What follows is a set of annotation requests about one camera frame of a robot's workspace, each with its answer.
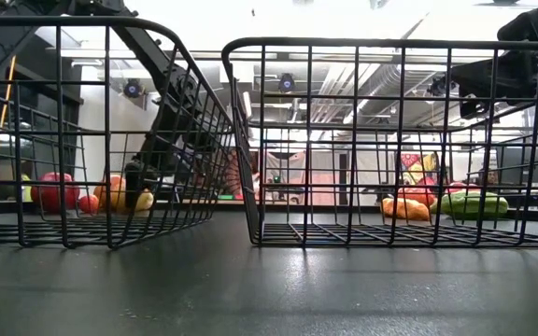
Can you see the red bell pepper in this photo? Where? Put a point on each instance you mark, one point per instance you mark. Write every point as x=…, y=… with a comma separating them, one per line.
x=460, y=187

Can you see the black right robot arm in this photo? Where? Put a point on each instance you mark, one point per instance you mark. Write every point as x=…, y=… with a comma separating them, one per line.
x=535, y=23

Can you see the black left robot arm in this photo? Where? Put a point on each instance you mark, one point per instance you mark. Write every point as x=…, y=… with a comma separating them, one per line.
x=143, y=46

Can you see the silver ceiling duct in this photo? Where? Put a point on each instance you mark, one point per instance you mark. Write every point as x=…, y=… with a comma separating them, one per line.
x=372, y=86

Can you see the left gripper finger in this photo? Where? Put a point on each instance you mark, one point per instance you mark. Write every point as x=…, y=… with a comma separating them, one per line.
x=136, y=182

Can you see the small red green fruit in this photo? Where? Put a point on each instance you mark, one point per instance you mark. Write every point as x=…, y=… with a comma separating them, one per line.
x=88, y=204

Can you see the red tomato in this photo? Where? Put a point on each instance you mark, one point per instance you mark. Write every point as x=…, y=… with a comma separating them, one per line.
x=52, y=193

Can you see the dark background monitor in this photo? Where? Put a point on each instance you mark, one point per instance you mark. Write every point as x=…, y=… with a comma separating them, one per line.
x=523, y=164

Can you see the green cucumber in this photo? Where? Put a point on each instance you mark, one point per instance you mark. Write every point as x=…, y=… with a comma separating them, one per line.
x=472, y=205

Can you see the person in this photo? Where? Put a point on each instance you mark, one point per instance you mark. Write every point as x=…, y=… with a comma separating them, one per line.
x=287, y=168

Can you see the orange fruit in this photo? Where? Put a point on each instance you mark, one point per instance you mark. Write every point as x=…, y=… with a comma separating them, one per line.
x=112, y=191

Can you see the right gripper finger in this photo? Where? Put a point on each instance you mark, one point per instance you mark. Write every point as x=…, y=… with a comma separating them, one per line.
x=472, y=109

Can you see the orange pumpkin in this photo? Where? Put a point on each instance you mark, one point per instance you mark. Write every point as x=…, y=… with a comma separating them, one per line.
x=416, y=195

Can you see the black ceiling camera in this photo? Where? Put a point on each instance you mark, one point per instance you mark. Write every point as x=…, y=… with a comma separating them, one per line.
x=132, y=88
x=286, y=83
x=437, y=87

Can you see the colourful poster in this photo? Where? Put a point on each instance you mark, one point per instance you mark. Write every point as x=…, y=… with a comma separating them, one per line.
x=418, y=168

